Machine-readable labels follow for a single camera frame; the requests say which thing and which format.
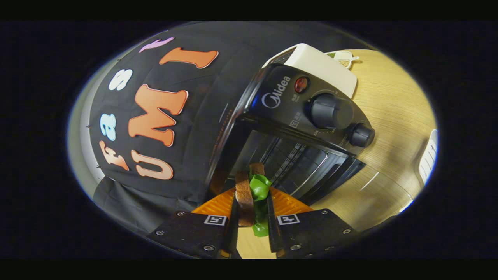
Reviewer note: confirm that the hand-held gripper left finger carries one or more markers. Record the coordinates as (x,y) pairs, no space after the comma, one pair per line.
(194,233)

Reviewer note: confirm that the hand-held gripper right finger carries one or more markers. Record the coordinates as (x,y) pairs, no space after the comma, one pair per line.
(311,233)

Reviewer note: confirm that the bread and lettuce sandwich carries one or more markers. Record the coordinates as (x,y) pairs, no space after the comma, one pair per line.
(244,198)

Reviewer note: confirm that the black toaster oven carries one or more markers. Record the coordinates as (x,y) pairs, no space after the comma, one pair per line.
(280,105)

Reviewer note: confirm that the white pop-up toaster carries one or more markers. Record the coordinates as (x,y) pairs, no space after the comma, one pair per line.
(323,66)

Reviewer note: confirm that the white rectangular plate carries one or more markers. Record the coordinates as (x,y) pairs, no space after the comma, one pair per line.
(428,159)

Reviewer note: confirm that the small white dish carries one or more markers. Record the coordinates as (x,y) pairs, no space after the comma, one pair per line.
(343,59)

